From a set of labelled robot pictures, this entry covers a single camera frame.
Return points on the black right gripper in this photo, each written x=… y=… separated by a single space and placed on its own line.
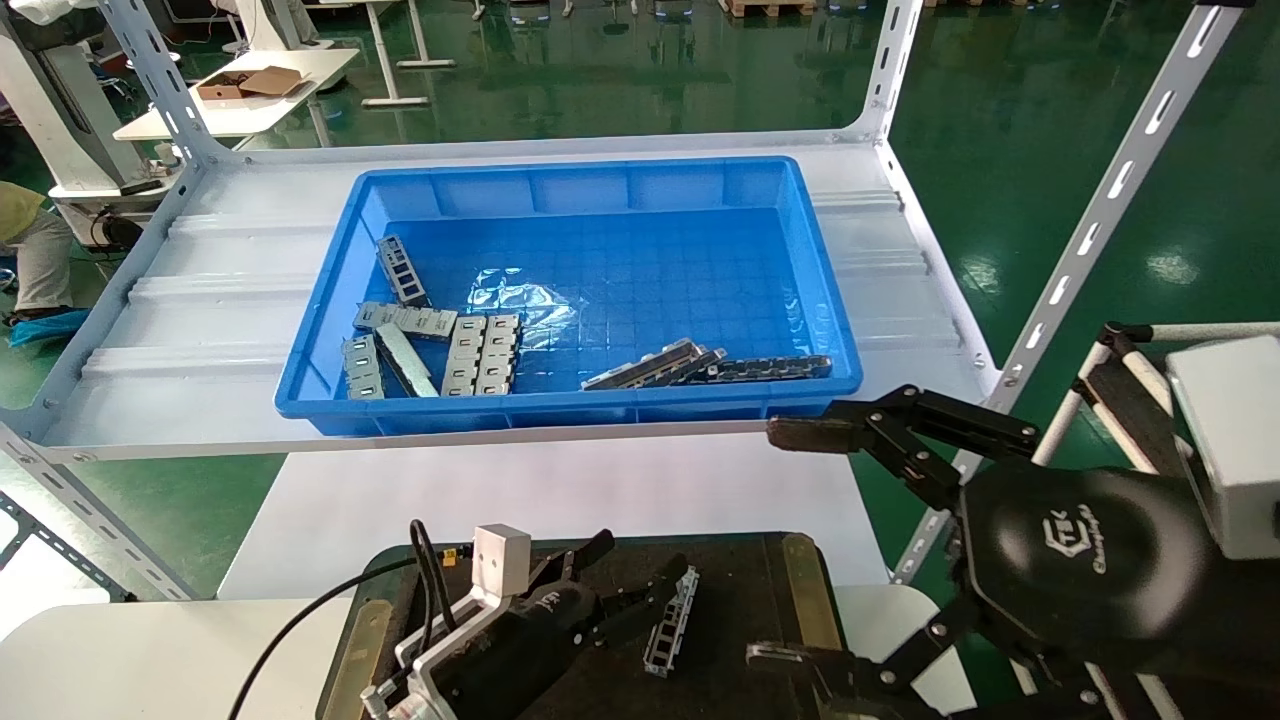
x=1090 y=570

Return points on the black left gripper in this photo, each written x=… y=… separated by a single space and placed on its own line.
x=530 y=650

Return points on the grey metal channel part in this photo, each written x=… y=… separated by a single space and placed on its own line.
x=668 y=635
x=640 y=368

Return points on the cardboard box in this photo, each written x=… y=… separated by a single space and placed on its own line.
x=240 y=88

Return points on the long dark metal part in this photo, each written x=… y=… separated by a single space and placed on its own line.
x=770 y=369

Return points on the dark metal channel part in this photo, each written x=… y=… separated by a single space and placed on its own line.
x=705 y=362

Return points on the shiny flat metal part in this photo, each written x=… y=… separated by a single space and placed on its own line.
x=405 y=358

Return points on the dark ladder-like metal part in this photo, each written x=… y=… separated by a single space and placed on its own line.
x=402 y=272

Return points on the clear plastic film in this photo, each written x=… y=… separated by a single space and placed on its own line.
x=520 y=295

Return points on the large blue plastic bin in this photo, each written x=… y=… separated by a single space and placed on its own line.
x=650 y=260

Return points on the grey perforated cross brace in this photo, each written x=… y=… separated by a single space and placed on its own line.
x=60 y=548

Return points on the wooden pallet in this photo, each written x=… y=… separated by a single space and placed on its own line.
x=770 y=8

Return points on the white desk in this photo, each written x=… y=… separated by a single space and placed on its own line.
x=250 y=118

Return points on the person in yellow coat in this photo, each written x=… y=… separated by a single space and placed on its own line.
x=40 y=260

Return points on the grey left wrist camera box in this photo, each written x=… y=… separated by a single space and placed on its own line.
x=500 y=560

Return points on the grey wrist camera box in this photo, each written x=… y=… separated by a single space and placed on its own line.
x=500 y=560
x=1235 y=445

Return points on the silver left camera bracket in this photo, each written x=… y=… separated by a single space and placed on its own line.
x=478 y=603

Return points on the grey metal bracket part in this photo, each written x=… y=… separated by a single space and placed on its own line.
x=498 y=358
x=463 y=358
x=362 y=372
x=410 y=320

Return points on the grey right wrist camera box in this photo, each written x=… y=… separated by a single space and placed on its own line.
x=1235 y=445

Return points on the white perforated shelf post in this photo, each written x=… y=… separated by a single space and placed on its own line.
x=1120 y=190
x=150 y=60
x=110 y=525
x=893 y=60

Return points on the white desk leg frame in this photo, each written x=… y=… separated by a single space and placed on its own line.
x=395 y=101

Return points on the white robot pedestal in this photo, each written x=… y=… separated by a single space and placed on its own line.
x=70 y=120

